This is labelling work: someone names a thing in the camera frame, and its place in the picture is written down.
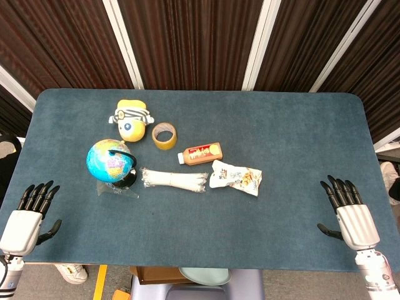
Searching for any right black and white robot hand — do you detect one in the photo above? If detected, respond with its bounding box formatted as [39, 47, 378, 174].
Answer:
[317, 174, 381, 251]

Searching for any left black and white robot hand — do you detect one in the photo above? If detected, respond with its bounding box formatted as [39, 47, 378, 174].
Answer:
[0, 180, 63, 256]

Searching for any small globe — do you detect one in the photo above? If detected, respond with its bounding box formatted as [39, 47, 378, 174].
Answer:
[86, 139, 139, 189]

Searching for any white and pink shoe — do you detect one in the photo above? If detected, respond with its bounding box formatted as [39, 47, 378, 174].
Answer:
[379, 161, 400, 206]

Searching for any black clothed person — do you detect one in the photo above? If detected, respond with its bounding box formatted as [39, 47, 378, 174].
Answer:
[0, 132, 24, 206]

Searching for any white sneaker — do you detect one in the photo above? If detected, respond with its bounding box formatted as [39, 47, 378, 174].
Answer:
[54, 264, 89, 285]

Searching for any clear plastic wrapper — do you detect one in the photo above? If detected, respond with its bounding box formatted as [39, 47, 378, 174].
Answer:
[96, 179, 140, 199]

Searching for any yellow floor tape strip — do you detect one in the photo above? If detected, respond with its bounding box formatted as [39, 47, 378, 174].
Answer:
[92, 264, 109, 300]

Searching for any lavender plastic stool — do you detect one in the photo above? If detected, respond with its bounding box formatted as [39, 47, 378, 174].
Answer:
[129, 268, 266, 300]

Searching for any white snack bag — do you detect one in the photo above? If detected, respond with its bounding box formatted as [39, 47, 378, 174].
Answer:
[208, 159, 263, 198]

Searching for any blue table mat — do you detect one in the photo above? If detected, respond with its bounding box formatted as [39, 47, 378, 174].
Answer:
[0, 88, 400, 273]

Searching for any brown cardboard box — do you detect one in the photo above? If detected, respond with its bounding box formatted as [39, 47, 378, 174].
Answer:
[129, 266, 192, 286]

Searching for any yellow plush toy striped shirt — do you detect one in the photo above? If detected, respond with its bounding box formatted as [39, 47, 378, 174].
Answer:
[108, 99, 156, 143]

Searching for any pale green plate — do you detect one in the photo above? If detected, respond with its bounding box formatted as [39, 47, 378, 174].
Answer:
[178, 267, 233, 287]

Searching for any brown packing tape roll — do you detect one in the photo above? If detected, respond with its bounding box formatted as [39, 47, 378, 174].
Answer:
[151, 122, 178, 151]

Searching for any brown drink bottle white cap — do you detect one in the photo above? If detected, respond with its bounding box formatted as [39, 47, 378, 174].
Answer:
[177, 142, 224, 166]

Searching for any white partition post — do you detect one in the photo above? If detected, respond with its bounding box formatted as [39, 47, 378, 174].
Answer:
[309, 0, 377, 93]
[241, 0, 276, 92]
[373, 134, 400, 151]
[102, 0, 145, 90]
[0, 64, 36, 113]

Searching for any pack of white cable ties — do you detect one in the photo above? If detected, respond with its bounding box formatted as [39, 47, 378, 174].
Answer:
[140, 167, 209, 194]

